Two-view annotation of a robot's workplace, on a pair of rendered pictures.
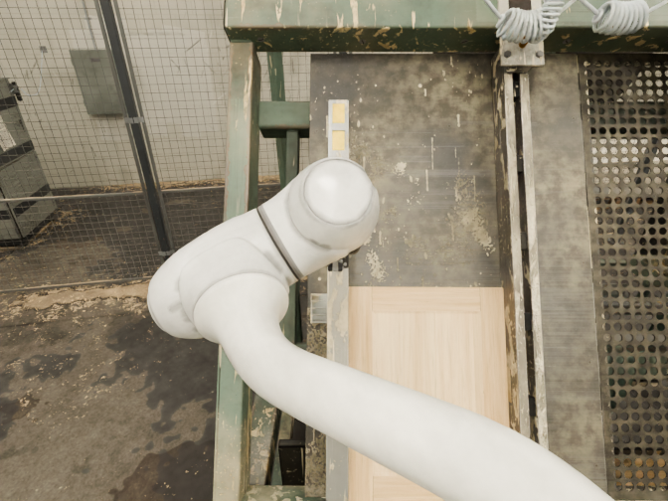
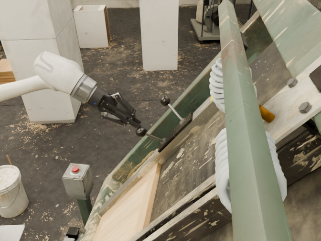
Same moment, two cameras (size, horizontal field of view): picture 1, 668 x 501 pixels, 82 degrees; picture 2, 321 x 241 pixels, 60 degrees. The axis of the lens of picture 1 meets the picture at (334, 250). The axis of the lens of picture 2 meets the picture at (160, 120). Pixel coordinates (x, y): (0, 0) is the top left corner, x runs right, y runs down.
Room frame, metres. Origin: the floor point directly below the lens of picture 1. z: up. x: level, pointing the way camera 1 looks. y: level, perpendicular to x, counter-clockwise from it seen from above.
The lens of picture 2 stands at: (0.90, -0.82, 2.05)
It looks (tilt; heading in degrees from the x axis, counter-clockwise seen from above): 35 degrees down; 99
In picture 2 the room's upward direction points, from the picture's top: 1 degrees counter-clockwise
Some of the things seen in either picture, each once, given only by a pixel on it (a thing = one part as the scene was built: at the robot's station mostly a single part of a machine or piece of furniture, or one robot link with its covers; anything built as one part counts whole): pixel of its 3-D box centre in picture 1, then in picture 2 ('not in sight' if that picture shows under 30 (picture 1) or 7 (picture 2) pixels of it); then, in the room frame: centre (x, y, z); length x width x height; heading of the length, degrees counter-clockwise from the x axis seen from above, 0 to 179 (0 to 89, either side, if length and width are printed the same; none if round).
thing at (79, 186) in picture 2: not in sight; (79, 181); (0.26, 0.21, 0.84); 0.12 x 0.12 x 0.18; 0
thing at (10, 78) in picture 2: not in sight; (14, 74); (-1.96, 2.80, 0.15); 0.61 x 0.52 x 0.31; 100
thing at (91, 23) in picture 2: not in sight; (93, 26); (-1.29, 4.65, 0.36); 0.58 x 0.45 x 0.72; 10
